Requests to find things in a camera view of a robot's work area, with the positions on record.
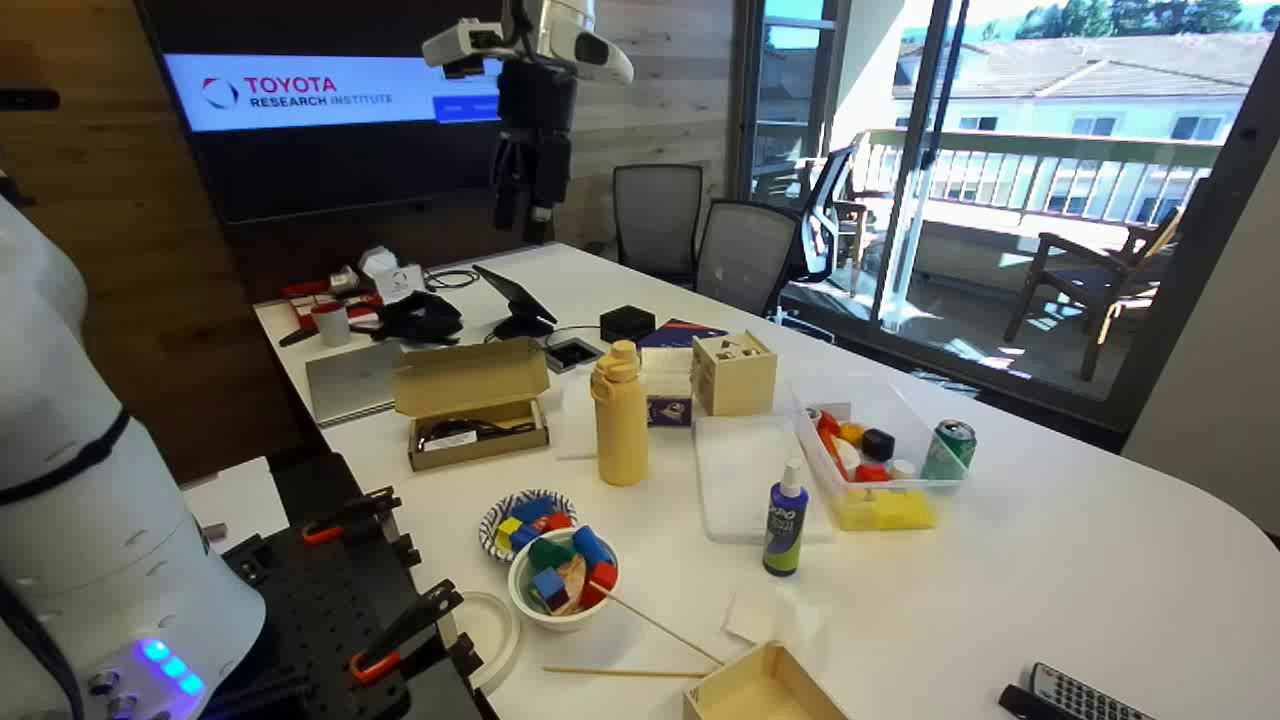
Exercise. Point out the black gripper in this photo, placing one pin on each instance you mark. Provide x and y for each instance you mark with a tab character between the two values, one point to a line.
539	102

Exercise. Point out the white foam paper sheet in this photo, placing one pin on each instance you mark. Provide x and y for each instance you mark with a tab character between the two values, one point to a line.
575	413

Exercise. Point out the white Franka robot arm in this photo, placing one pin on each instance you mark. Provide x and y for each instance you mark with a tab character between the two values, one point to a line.
83	533

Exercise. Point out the small black box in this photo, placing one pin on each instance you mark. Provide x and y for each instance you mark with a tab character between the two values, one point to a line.
624	325

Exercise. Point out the open cardboard box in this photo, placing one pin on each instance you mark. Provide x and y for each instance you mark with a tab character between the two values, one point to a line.
464	381

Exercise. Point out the red box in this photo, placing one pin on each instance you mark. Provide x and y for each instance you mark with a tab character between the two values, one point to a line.
310	305

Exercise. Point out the black items inside box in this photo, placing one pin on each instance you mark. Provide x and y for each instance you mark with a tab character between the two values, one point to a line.
475	430

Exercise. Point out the small purple box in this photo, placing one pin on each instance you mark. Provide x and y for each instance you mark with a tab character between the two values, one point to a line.
670	413

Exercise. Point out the wooden box with holes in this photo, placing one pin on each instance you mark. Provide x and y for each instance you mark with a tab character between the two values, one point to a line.
734	378

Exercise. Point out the black wedge stand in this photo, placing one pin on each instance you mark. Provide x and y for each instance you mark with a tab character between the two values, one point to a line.
523	313

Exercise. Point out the grey office chair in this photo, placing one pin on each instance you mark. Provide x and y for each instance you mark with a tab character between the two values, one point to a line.
746	253
656	213

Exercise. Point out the white crumpled object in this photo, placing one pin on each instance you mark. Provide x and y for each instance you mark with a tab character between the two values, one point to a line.
388	275

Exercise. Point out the black cloth bag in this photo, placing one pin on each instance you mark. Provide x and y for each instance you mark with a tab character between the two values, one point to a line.
421	319

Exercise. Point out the black phone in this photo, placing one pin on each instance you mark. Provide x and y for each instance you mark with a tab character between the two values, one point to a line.
575	352

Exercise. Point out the dark blue red book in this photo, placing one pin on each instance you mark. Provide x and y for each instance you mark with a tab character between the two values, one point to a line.
687	332

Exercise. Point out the small white cup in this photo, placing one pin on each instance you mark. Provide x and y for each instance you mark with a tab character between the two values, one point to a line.
335	329

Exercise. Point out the yellow bottle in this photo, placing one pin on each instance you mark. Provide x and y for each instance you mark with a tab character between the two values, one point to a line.
623	423

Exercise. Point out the grey flat board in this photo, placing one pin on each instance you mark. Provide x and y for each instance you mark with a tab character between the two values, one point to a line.
349	385

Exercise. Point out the patterned small bowl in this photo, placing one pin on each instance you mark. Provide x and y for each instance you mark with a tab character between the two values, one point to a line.
496	520

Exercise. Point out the blue toy block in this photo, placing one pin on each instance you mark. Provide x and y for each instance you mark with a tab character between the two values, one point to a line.
593	546

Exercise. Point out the clear plastic container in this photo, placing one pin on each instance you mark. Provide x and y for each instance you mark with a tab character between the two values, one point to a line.
746	481

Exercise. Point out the green toy block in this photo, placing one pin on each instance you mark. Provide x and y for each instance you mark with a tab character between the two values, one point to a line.
548	557

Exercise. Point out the black orange clamp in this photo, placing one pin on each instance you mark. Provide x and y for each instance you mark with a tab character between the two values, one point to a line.
405	628
349	518

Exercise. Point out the red toy block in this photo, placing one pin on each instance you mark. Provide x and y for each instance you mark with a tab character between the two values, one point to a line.
830	425

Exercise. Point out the white bowl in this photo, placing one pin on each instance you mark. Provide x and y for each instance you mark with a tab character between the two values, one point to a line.
532	604

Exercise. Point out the blue glue bottle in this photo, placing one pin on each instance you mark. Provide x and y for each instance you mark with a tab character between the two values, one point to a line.
784	525

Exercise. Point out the black toy cube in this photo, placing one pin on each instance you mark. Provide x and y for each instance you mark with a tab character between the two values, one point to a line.
879	445

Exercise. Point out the thin wooden stick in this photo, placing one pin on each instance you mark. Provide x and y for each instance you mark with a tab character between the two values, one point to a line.
660	626
623	668

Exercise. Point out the black mounting plate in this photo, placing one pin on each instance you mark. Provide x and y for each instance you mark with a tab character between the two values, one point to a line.
314	602

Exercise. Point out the clear plastic bin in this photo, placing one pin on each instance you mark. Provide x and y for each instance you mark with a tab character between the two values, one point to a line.
906	462

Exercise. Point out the yellow sponge block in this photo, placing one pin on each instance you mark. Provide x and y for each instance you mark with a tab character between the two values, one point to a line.
883	508

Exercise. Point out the white napkin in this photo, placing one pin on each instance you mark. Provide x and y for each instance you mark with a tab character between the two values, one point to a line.
772	619

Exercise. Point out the green can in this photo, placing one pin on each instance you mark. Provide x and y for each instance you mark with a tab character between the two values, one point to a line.
948	449

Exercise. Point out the balcony railing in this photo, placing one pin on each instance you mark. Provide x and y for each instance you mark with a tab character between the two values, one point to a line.
1041	180

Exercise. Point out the wooden tray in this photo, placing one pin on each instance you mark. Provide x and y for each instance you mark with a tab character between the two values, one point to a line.
761	692

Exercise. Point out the wooden patio chair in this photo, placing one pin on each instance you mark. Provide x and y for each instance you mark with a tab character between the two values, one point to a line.
1106	275

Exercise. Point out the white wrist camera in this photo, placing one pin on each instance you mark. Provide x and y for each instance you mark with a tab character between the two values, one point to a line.
463	40

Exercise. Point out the wall television screen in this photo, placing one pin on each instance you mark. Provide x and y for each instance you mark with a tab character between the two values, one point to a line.
306	132

